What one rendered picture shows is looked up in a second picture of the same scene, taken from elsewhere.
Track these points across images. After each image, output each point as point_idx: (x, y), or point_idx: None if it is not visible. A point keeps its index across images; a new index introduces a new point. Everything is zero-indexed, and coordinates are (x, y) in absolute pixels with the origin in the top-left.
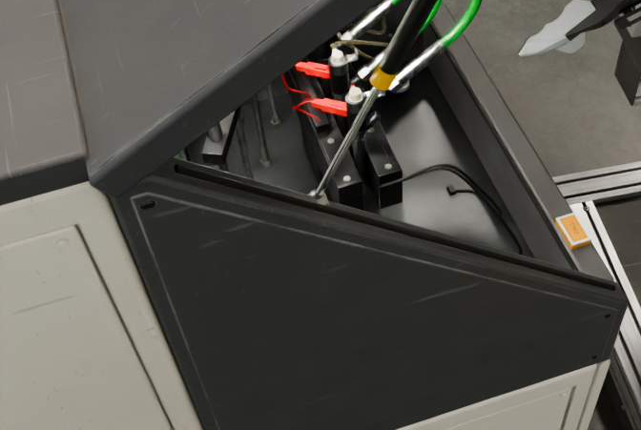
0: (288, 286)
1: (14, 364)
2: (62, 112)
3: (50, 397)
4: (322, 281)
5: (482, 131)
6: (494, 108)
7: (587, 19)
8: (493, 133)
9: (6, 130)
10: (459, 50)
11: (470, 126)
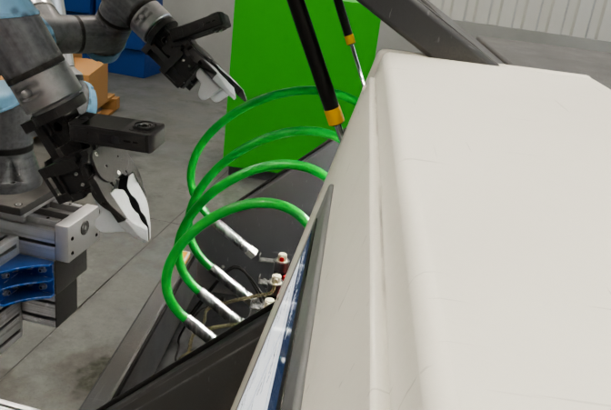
0: None
1: None
2: (487, 39)
3: None
4: None
5: (150, 351)
6: (144, 325)
7: (222, 68)
8: (161, 316)
9: (510, 42)
10: (115, 373)
11: (142, 380)
